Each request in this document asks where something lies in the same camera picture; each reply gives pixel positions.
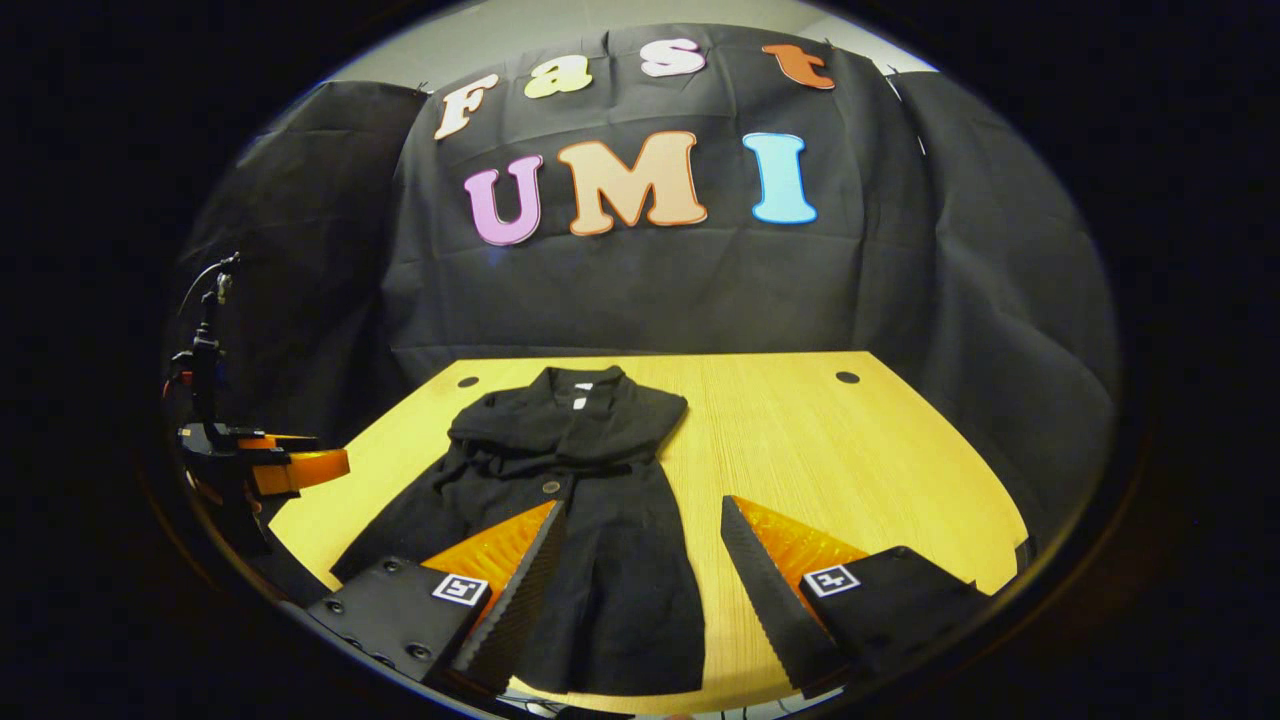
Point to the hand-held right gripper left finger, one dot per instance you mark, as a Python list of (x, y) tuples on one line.
[(525, 600)]

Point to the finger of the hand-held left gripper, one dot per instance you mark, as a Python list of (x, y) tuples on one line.
[(305, 470), (285, 440)]

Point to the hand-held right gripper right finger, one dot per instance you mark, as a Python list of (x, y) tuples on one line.
[(770, 610)]

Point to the black buttoned jacket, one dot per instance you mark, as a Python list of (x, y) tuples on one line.
[(600, 560)]

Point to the black backdrop cloth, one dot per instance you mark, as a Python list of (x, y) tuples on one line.
[(680, 300)]

